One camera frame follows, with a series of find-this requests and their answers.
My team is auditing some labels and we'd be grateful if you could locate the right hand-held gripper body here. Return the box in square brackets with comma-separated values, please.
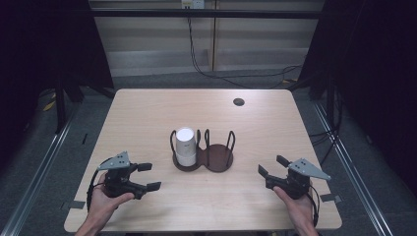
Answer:
[265, 157, 332, 201]

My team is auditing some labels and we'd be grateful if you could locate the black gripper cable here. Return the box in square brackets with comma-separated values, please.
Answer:
[86, 156, 114, 211]
[307, 184, 322, 228]

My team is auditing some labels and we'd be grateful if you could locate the dark brown cup holder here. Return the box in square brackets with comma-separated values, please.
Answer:
[169, 128, 236, 173]

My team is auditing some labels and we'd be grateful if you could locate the bundle of black floor cables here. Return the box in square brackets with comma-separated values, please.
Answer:
[308, 94, 344, 165]

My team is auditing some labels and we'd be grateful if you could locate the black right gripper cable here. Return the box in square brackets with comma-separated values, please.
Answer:
[307, 184, 322, 228]

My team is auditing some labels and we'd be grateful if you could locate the white wall outlet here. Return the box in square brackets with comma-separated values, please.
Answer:
[181, 0, 206, 10]

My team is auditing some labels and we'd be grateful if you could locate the black metal stand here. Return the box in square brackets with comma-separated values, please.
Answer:
[53, 73, 69, 134]

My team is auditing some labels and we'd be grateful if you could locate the yellow floor tape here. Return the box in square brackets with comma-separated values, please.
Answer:
[42, 92, 57, 112]

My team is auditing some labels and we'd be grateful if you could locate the dark curtain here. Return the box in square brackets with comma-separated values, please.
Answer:
[0, 0, 115, 168]
[299, 0, 417, 198]

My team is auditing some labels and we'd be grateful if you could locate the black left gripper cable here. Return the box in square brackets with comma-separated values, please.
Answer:
[86, 156, 114, 211]

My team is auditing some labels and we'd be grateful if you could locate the black wall cable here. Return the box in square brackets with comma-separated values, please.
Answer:
[187, 17, 303, 89]

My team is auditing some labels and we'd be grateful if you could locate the black horizontal bar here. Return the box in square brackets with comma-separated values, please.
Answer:
[89, 8, 324, 20]

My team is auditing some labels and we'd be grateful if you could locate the grey tape strip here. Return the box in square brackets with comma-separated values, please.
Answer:
[320, 193, 342, 204]
[60, 200, 87, 210]

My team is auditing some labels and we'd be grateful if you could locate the person's right hand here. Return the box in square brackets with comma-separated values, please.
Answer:
[272, 186, 318, 227]

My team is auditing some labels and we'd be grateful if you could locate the grey floor rail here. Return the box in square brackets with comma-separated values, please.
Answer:
[311, 100, 394, 236]
[0, 109, 80, 236]

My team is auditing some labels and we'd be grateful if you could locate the stack of white paper cups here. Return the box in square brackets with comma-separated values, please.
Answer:
[175, 127, 198, 167]

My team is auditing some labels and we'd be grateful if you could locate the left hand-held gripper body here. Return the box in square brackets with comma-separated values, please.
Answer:
[97, 150, 148, 201]

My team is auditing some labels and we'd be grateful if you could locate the person's left hand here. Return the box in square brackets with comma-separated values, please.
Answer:
[88, 173, 136, 220]

